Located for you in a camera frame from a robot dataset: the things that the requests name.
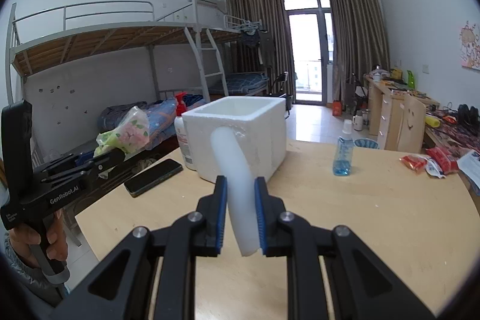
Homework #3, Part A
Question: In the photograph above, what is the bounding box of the floral tissue pack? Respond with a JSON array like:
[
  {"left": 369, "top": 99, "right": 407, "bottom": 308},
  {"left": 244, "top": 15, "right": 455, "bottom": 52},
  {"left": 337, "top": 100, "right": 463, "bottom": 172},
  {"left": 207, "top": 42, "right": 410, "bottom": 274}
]
[{"left": 94, "top": 106, "right": 150, "bottom": 157}]

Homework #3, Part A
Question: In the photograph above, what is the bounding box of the white foam roll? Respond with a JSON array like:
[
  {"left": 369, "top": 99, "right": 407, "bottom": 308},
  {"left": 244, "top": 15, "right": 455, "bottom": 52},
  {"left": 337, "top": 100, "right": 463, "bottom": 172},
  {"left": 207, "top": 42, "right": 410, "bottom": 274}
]
[{"left": 211, "top": 127, "right": 260, "bottom": 257}]

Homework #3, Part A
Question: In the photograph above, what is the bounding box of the person left hand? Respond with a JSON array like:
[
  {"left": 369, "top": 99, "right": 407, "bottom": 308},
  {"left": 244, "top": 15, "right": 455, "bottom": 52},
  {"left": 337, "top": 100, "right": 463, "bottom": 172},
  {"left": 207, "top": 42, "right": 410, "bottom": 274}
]
[{"left": 8, "top": 210, "right": 68, "bottom": 268}]

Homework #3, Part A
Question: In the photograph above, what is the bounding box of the black smartphone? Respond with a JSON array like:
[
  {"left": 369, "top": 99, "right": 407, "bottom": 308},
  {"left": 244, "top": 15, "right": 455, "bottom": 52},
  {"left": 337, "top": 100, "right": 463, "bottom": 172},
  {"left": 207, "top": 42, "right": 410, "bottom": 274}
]
[{"left": 124, "top": 158, "right": 183, "bottom": 197}]

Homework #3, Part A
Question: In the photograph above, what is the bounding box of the metal bunk bed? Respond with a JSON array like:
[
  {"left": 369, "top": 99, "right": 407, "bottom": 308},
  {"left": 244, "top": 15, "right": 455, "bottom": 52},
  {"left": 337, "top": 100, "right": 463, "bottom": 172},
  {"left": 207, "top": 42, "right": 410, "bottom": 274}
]
[{"left": 2, "top": 0, "right": 262, "bottom": 159}]

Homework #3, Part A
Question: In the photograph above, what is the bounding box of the white lotion pump bottle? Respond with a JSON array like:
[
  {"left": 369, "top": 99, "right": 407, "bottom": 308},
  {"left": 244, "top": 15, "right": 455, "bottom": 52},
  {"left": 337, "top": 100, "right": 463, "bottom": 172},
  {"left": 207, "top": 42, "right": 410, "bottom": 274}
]
[{"left": 174, "top": 93, "right": 195, "bottom": 171}]

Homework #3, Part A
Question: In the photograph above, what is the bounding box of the blue spray bottle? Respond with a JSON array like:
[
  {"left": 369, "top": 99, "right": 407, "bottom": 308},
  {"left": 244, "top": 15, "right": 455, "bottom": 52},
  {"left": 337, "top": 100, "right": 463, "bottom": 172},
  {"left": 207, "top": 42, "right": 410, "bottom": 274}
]
[{"left": 333, "top": 119, "right": 355, "bottom": 176}]

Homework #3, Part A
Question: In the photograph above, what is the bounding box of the blue lined waste bin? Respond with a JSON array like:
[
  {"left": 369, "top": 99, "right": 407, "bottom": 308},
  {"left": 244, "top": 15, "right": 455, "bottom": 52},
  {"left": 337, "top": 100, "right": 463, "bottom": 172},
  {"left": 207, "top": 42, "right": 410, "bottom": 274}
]
[{"left": 354, "top": 138, "right": 379, "bottom": 149}]

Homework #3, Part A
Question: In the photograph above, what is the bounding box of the red white snack packet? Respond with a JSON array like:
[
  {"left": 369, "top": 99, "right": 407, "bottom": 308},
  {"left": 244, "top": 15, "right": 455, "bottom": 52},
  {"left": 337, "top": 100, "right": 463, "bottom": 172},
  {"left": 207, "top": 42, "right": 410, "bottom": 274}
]
[{"left": 425, "top": 146, "right": 459, "bottom": 179}]

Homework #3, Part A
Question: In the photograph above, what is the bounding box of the white paper sheet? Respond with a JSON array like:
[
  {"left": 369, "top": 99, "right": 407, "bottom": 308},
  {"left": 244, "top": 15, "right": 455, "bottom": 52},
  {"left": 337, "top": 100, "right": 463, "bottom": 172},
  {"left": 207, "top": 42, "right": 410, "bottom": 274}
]
[{"left": 457, "top": 150, "right": 480, "bottom": 196}]

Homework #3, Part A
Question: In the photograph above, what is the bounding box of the white kettle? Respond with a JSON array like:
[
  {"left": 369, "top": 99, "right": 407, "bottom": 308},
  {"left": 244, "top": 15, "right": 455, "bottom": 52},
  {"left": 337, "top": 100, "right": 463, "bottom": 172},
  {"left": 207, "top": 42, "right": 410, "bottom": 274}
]
[{"left": 352, "top": 110, "right": 364, "bottom": 132}]

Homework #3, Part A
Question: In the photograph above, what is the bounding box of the wooden smiley chair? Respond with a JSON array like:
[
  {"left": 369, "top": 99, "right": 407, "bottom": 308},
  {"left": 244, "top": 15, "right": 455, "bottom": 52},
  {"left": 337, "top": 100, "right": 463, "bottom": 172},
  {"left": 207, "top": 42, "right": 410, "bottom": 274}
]
[{"left": 397, "top": 95, "right": 426, "bottom": 154}]

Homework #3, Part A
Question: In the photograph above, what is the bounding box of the white styrofoam box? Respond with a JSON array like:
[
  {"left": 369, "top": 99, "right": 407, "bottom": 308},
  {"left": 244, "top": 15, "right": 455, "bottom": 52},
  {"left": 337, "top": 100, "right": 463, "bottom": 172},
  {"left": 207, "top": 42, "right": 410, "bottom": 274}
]
[{"left": 182, "top": 96, "right": 287, "bottom": 182}]

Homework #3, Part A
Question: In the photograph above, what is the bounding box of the orange floor container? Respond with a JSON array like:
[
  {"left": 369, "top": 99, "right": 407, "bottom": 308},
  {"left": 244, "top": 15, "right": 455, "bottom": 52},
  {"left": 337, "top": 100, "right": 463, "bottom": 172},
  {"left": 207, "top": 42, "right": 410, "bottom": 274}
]
[{"left": 332, "top": 101, "right": 343, "bottom": 117}]

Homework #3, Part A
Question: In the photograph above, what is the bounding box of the wooden desk with drawers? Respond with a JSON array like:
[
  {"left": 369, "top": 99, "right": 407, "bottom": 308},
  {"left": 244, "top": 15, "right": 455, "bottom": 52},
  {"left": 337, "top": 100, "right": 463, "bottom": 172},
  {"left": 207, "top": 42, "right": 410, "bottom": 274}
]
[{"left": 365, "top": 76, "right": 439, "bottom": 151}]

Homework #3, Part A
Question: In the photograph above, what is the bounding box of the black folding chair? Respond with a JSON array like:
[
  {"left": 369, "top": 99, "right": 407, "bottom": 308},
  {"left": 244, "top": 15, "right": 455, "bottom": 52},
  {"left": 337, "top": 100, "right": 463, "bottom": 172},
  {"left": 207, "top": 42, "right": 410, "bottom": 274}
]
[{"left": 268, "top": 71, "right": 293, "bottom": 118}]

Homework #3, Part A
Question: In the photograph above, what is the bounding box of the green bottle on desk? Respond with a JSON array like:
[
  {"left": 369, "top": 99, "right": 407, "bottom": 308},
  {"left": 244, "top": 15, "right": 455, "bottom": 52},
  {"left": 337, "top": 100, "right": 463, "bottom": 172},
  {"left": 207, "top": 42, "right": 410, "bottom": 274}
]
[{"left": 407, "top": 70, "right": 416, "bottom": 90}]

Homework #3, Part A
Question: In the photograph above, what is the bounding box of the left brown curtain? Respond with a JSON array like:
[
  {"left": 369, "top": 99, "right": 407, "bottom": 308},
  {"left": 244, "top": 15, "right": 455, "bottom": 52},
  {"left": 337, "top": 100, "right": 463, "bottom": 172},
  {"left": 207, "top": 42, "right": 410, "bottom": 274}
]
[{"left": 226, "top": 0, "right": 295, "bottom": 95}]

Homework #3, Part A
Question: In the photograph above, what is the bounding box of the brown curtain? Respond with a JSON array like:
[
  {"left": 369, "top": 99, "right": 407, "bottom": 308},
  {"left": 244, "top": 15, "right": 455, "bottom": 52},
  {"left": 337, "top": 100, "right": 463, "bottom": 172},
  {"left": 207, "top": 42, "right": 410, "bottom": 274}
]
[
  {"left": 329, "top": 0, "right": 391, "bottom": 102},
  {"left": 226, "top": 0, "right": 295, "bottom": 95}
]

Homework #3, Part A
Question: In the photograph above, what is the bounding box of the right brown curtain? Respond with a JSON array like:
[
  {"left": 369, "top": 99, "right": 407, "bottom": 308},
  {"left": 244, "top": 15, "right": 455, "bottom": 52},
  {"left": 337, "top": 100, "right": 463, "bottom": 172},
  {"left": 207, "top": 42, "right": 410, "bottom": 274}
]
[{"left": 329, "top": 0, "right": 391, "bottom": 102}]

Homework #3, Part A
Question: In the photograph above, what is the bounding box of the balcony glass door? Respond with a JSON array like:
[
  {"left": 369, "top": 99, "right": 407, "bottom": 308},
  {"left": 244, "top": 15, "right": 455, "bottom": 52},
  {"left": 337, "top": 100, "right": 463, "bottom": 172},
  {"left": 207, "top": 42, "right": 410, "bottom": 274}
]
[{"left": 284, "top": 0, "right": 335, "bottom": 106}]

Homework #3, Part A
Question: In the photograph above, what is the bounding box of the anime wall picture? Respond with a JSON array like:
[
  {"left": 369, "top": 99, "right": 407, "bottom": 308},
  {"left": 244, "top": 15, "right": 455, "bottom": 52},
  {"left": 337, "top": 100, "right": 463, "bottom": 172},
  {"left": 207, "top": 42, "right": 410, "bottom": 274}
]
[{"left": 460, "top": 22, "right": 480, "bottom": 71}]

